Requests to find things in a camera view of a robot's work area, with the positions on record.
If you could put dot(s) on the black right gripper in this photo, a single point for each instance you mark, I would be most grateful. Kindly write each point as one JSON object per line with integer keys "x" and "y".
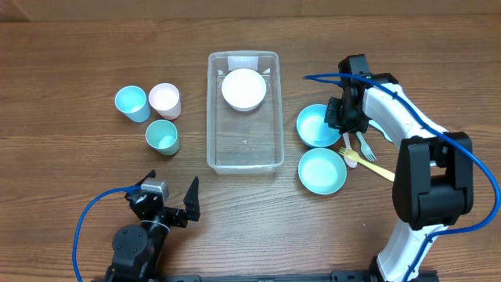
{"x": 331, "y": 113}

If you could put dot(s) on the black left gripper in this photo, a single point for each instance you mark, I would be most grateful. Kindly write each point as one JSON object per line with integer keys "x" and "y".
{"x": 179, "y": 218}

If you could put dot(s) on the blue plastic bowl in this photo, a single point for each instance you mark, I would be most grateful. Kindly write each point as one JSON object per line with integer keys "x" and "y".
{"x": 313, "y": 130}

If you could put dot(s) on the green plastic bowl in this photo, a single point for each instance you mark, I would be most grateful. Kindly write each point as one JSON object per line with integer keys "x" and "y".
{"x": 322, "y": 171}

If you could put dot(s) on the pink plastic cup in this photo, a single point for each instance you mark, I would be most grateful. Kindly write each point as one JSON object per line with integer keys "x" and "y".
{"x": 164, "y": 98}

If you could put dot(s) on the blue plastic cup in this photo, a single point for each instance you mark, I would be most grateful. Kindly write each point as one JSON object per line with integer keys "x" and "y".
{"x": 133, "y": 103}

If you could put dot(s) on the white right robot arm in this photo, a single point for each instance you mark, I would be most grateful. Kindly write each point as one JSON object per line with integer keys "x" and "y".
{"x": 433, "y": 183}

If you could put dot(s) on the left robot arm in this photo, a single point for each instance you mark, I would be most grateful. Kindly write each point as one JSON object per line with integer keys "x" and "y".
{"x": 138, "y": 247}

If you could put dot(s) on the clear plastic container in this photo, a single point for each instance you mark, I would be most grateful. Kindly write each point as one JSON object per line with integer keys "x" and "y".
{"x": 244, "y": 142}

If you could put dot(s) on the blue plastic fork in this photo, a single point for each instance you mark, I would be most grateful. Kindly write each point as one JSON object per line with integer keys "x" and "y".
{"x": 375, "y": 125}

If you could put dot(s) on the green plastic fork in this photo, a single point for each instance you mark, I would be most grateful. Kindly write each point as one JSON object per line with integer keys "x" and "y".
{"x": 365, "y": 148}

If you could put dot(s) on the yellow plastic fork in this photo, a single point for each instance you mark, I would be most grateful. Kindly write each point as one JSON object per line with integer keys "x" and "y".
{"x": 390, "y": 176}

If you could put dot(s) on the white plastic spoon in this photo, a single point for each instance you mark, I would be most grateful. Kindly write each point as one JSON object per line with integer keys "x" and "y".
{"x": 349, "y": 161}

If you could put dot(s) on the green plastic cup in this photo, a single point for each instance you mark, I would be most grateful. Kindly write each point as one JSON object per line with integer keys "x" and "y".
{"x": 162, "y": 135}

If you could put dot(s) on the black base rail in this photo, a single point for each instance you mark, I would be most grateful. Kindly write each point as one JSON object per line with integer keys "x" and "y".
{"x": 335, "y": 276}

